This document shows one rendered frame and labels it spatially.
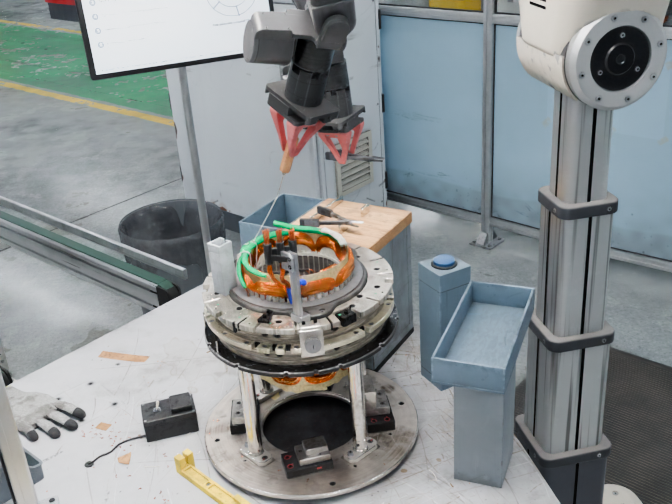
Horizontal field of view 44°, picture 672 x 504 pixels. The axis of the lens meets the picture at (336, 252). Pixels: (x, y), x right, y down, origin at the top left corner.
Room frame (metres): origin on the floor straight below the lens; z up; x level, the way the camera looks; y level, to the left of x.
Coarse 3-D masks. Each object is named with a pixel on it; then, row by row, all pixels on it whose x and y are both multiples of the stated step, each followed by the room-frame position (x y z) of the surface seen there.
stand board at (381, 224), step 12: (324, 204) 1.63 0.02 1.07; (348, 204) 1.62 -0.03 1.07; (360, 204) 1.61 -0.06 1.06; (324, 216) 1.56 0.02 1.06; (348, 216) 1.55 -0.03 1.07; (360, 216) 1.55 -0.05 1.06; (372, 216) 1.55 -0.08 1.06; (384, 216) 1.54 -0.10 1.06; (396, 216) 1.54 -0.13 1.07; (408, 216) 1.54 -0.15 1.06; (336, 228) 1.50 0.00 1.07; (348, 228) 1.50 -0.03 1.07; (360, 228) 1.49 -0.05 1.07; (372, 228) 1.49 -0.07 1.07; (384, 228) 1.48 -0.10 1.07; (396, 228) 1.50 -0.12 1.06; (348, 240) 1.44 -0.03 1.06; (360, 240) 1.44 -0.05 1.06; (372, 240) 1.43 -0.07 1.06; (384, 240) 1.45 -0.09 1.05
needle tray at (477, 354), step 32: (480, 288) 1.24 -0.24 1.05; (512, 288) 1.21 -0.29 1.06; (480, 320) 1.18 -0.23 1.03; (512, 320) 1.17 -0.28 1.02; (448, 352) 1.09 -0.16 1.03; (480, 352) 1.08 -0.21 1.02; (512, 352) 1.03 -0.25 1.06; (448, 384) 1.01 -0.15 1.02; (480, 384) 0.99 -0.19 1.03; (512, 384) 1.12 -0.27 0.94; (480, 416) 1.06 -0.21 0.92; (512, 416) 1.12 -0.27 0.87; (480, 448) 1.06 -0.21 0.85; (512, 448) 1.13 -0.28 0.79; (480, 480) 1.06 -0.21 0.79
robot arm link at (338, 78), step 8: (336, 64) 1.55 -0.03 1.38; (344, 64) 1.56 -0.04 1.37; (336, 72) 1.55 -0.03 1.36; (344, 72) 1.56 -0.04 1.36; (328, 80) 1.55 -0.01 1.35; (336, 80) 1.55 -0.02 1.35; (344, 80) 1.56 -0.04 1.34; (328, 88) 1.55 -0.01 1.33; (336, 88) 1.55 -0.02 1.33; (344, 88) 1.55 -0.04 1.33
